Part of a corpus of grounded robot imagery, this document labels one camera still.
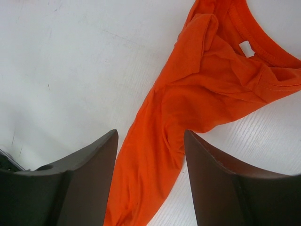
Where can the orange t shirt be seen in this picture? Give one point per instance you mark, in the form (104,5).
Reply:
(222,68)

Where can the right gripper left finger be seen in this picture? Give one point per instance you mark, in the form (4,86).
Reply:
(72,191)

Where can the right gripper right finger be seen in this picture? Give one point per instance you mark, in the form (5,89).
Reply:
(229,192)

